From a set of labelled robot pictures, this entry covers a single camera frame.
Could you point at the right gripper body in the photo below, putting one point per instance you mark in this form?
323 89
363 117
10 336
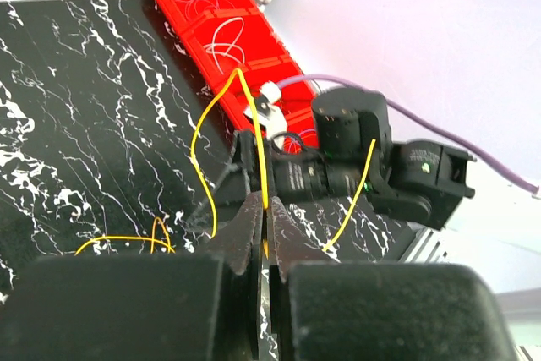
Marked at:
245 155

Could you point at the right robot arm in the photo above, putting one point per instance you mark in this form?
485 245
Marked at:
419 181

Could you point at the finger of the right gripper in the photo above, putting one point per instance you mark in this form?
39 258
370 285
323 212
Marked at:
231 190

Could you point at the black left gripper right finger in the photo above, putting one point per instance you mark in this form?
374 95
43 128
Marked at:
356 310

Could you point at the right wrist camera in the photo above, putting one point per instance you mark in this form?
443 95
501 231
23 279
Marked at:
270 116

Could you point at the red compartment bin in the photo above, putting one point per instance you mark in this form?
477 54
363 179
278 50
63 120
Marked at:
221 35

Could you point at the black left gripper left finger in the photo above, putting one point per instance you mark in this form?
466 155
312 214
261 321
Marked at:
199 306

